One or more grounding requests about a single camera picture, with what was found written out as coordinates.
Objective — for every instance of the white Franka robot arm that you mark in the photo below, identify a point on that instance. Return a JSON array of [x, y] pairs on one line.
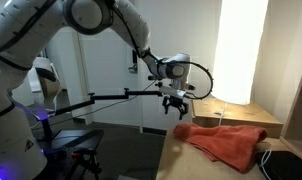
[[11, 133]]

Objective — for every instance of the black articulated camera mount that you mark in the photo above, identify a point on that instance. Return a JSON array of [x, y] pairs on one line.
[[107, 97]]

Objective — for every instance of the tall white floor lamp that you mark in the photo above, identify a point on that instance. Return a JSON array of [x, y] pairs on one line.
[[237, 50]]

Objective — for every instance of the black bag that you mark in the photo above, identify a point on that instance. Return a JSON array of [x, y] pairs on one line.
[[287, 166]]

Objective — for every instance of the black workbench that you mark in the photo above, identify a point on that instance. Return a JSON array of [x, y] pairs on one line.
[[74, 140]]

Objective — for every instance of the white chair with black trim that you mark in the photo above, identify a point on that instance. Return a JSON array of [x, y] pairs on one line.
[[46, 73]]

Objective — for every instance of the white door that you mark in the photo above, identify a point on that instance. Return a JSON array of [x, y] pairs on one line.
[[104, 73]]

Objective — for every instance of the black stereo camera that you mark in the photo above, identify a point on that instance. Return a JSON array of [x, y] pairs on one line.
[[153, 77]]

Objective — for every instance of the wooden shelf unit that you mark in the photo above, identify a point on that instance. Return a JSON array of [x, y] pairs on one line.
[[299, 110]]

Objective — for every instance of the low wooden box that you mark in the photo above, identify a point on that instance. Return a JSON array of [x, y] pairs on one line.
[[244, 116]]

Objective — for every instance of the cardboard box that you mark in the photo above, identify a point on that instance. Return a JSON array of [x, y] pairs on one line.
[[51, 88]]

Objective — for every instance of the orange towel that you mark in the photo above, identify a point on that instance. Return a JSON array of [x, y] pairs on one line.
[[224, 143]]

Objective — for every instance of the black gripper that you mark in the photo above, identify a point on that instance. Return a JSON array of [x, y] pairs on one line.
[[176, 101]]

